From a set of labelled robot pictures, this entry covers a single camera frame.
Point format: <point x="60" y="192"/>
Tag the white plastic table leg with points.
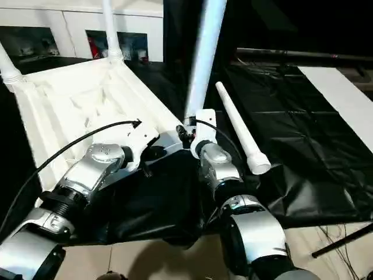
<point x="8" y="70"/>
<point x="204" y="58"/>
<point x="112" y="35"/>
<point x="239" y="128"/>

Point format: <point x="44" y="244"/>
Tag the white plastic table top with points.
<point x="73" y="96"/>

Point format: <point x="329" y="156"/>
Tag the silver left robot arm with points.
<point x="99" y="157"/>

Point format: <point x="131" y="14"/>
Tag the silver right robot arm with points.
<point x="218" y="157"/>

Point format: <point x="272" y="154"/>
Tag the black case with yellow label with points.
<point x="180" y="29"/>

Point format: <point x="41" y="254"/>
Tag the black work mat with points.
<point x="306" y="146"/>

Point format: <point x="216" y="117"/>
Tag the black metal rod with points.
<point x="291" y="54"/>

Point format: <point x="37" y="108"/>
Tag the white flat board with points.
<point x="338" y="93"/>

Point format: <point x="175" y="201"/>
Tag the white cabinet with glass doors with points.
<point x="73" y="17"/>

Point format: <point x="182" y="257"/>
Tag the black metal table strut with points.
<point x="341" y="240"/>

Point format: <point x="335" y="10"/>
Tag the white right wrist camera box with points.
<point x="205" y="128"/>

